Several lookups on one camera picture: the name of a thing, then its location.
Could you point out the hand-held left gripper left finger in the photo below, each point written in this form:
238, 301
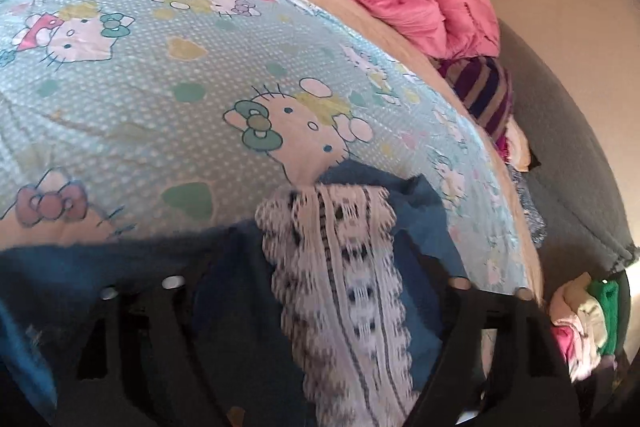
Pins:
195, 262

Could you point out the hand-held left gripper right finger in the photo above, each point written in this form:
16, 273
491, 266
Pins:
425, 257

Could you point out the denim pants with lace hem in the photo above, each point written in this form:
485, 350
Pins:
340, 287

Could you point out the blue patterned cloth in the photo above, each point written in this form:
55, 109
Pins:
530, 207

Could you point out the cream cloth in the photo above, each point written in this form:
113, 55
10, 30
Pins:
517, 147

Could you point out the pile of colourful clothes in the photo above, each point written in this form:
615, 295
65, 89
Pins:
575, 322

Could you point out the purple striped cloth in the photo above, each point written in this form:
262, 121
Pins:
482, 97

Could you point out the grey padded headboard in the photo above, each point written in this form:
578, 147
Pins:
575, 157

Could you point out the cartoon printed blanket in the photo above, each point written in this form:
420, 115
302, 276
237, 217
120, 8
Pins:
175, 72

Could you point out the green cloth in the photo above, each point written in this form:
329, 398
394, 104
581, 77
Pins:
607, 317

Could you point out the pink folded quilt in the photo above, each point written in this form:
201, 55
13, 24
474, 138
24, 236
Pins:
460, 17

